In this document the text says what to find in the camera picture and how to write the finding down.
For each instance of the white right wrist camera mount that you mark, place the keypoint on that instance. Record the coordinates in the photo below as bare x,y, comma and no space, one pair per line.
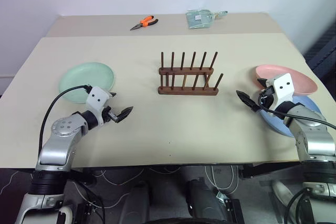
283,86

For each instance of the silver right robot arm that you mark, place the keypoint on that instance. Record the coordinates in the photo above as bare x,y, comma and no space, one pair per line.
315,140

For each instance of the black table frame bar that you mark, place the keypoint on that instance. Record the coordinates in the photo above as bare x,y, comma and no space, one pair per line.
249,172

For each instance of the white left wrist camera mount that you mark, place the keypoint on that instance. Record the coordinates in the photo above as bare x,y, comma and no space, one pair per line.
96,98

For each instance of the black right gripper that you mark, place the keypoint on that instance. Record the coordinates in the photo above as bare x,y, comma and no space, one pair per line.
267,93

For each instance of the pink red plate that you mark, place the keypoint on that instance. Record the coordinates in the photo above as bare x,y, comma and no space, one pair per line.
302,82

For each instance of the dark ribbed chair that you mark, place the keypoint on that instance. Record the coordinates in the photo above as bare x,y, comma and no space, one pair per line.
325,53

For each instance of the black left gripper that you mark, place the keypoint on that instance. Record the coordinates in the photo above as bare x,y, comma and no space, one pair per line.
107,113

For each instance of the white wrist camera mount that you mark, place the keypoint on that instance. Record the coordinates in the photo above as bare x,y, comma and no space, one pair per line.
96,98
283,86

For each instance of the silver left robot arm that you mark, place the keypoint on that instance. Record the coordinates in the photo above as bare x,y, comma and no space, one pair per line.
60,140

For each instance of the blue plate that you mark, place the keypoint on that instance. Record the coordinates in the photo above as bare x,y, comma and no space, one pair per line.
275,125

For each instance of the teal packaged dustpan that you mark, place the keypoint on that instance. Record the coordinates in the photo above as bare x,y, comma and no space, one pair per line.
199,20

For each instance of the dark rounded shape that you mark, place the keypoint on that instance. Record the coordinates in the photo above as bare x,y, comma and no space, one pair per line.
203,199

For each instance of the wooden dish rack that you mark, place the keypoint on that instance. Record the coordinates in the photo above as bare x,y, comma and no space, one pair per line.
187,92

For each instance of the green plate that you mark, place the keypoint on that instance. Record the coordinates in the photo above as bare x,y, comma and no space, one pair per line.
84,77

